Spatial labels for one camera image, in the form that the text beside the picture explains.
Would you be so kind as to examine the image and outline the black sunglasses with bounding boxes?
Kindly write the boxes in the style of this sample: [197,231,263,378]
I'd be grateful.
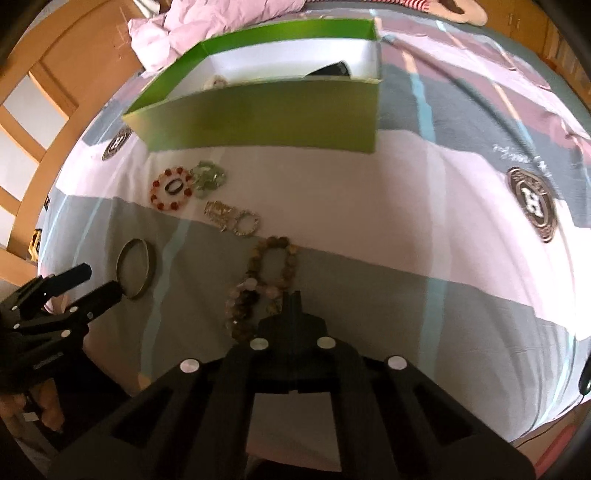
[307,61,351,78]

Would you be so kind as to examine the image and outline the pink quilt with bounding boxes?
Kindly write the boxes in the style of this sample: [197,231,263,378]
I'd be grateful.
[127,0,304,73]

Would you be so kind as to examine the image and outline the green cardboard box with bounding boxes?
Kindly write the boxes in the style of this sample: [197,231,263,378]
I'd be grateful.
[122,18,382,153]

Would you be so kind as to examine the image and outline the black cable mouse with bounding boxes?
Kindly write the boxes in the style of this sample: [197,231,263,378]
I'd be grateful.
[578,357,591,397]

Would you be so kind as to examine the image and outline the green jade bracelet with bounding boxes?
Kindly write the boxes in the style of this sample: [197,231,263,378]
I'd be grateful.
[189,160,229,199]

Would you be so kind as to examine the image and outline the plaid bed sheet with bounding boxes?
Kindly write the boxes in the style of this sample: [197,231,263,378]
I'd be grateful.
[38,10,590,440]

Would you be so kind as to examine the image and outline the dark brown bead bracelet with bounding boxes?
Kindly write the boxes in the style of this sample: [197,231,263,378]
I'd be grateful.
[230,287,270,343]

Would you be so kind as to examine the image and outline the gold chain bracelet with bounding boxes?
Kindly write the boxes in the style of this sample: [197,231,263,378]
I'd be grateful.
[203,199,242,232]

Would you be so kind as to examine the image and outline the person left hand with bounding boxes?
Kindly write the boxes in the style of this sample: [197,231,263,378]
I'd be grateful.
[0,379,64,437]

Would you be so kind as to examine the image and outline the dark metal bangle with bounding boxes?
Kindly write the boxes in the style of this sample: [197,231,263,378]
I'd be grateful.
[114,238,155,301]

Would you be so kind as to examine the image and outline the red bead bracelet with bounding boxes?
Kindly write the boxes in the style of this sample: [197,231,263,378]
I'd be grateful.
[149,166,197,212]

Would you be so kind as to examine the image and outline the striped plush doll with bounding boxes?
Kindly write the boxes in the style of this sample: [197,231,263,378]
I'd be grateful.
[378,0,488,27]

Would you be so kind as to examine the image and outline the pink bead bracelet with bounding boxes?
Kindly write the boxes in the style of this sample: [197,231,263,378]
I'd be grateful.
[223,277,283,333]

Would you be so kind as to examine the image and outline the wooden headboard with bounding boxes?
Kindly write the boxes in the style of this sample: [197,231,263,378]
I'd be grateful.
[1,1,142,286]

